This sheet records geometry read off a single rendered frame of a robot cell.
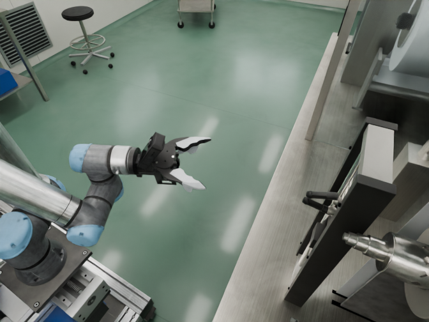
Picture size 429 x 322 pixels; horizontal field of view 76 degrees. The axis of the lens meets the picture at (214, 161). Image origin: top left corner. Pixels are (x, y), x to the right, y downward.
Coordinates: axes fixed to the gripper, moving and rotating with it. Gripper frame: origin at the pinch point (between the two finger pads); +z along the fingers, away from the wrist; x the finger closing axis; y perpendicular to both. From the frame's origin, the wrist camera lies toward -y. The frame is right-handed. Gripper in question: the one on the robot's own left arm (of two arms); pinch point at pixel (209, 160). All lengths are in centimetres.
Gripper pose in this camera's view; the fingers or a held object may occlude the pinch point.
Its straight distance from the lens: 67.7
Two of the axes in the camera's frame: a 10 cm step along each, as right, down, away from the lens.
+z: 10.0, 0.6, -0.5
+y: 0.1, 5.7, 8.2
